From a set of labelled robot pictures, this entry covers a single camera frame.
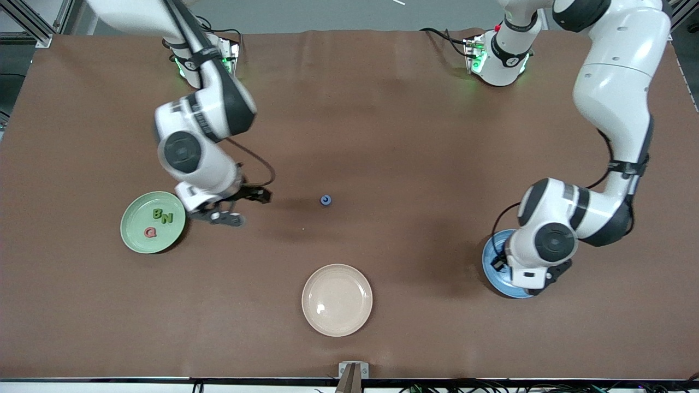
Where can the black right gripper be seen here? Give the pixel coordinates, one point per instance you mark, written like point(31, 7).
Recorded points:
point(247, 192)

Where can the green letter N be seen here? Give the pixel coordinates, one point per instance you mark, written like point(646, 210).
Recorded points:
point(166, 218)

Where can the red letter Q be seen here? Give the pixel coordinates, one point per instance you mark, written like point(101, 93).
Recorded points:
point(150, 232)

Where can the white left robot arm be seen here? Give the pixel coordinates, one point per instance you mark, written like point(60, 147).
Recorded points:
point(611, 82)

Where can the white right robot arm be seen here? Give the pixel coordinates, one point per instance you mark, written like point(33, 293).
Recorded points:
point(213, 164)

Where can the blue round plate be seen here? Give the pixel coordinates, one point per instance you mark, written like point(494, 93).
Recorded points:
point(499, 284)

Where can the green round plate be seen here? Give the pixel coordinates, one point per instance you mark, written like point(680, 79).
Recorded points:
point(136, 240)

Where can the beige round plate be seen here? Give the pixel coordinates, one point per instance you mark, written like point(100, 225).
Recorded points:
point(337, 300)

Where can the brown table cover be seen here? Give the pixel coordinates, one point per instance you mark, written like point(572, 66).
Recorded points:
point(409, 136)

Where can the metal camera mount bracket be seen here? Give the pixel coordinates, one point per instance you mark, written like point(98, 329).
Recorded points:
point(354, 371)

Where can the aluminium frame post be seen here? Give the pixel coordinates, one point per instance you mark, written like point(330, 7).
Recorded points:
point(38, 35)
point(682, 8)

